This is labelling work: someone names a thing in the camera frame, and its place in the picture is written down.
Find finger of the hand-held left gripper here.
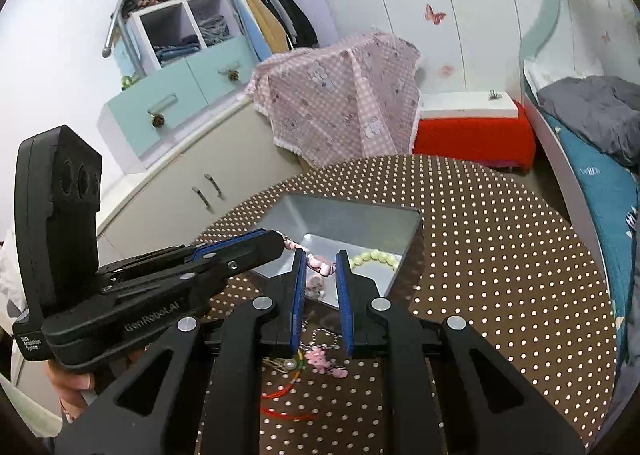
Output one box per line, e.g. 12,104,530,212
100,231,290,308
97,229,268,278

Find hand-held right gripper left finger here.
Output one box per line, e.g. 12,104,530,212
54,249,308,455

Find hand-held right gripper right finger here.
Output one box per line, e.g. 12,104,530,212
335,249,586,455

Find pink bead bracelet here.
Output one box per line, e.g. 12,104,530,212
280,232,336,277

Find pink bear keychain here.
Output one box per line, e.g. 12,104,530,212
300,327,349,379

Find gold pearl hair clip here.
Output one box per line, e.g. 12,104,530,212
264,356,297,376

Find red cord necklace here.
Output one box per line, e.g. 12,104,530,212
260,352,321,422

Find silver metal tin box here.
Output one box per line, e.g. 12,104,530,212
247,194,422,312

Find person's left hand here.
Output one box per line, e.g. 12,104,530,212
44,361,98,423

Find low white cabinet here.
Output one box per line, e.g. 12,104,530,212
95,97,307,266

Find large teal drawer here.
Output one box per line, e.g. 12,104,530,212
105,76,211,146

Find brown polka-dot tablecloth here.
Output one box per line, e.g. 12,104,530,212
192,154,617,455

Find small teal drawer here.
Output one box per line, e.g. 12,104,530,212
185,37,259,104

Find pink checkered bear cloth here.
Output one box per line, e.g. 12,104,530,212
245,31,422,170

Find folded dark jeans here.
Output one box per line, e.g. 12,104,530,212
152,35,201,66

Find red covered stool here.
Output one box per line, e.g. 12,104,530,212
412,102,537,170

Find folded light jeans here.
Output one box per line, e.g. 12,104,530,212
197,15,231,47

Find light blue hanging garment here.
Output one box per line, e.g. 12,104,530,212
231,0,273,62

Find yellow hanging garment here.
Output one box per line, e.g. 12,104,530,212
239,0,291,56

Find black hanging garment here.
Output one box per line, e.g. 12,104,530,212
272,0,319,48

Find white board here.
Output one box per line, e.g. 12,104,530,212
417,91,523,122

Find grey-green hanging garment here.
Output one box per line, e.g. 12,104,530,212
250,0,301,48

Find teal bed sheet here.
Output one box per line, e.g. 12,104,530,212
542,112,640,371

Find grey blanket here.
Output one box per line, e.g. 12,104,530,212
536,76,640,168

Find teal bunk bed frame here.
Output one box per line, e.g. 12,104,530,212
517,0,640,371

